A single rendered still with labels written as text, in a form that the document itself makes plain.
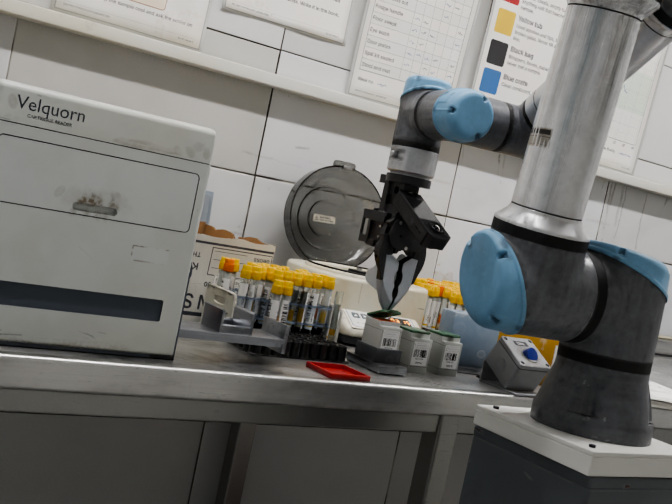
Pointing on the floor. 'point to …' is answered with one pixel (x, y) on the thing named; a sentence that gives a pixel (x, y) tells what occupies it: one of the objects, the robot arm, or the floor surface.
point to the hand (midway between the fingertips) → (390, 304)
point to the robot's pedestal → (545, 479)
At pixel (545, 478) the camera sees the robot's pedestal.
